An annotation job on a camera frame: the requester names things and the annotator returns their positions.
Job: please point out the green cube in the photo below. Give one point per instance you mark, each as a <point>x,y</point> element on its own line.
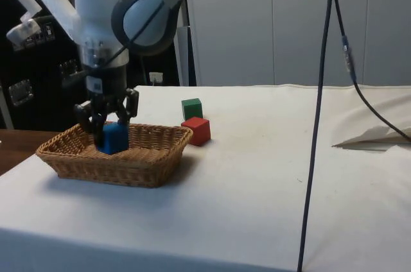
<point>192,108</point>

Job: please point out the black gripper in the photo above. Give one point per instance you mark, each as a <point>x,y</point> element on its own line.
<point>110,81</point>

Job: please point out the blue cube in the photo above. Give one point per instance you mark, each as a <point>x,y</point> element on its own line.
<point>113,139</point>

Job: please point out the white power socket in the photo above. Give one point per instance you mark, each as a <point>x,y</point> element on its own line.
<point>155,78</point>

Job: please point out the red cube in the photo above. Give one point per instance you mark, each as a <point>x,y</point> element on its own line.
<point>197,131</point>

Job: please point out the pale lockers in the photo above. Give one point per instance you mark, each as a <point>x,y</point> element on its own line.
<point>289,22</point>

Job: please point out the wicker basket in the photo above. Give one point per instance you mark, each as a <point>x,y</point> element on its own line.
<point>128,166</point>

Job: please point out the black cabinet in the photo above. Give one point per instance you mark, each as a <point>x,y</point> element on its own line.
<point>32,70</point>

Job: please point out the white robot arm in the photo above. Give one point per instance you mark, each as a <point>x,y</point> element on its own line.
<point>96,2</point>

